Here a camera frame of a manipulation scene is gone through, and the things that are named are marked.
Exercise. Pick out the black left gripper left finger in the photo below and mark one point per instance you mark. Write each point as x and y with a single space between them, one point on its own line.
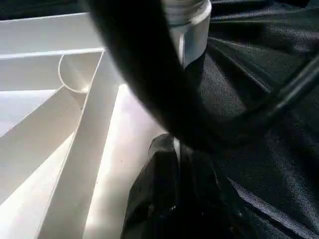
152 199

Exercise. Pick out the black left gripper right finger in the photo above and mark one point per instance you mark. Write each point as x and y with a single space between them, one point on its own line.
209 199

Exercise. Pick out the white plastic table top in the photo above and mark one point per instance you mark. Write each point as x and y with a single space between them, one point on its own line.
50 124

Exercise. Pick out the white plastic table leg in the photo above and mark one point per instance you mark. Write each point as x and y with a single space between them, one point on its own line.
192 10

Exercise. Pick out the black work mat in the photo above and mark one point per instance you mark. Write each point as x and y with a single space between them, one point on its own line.
279 174

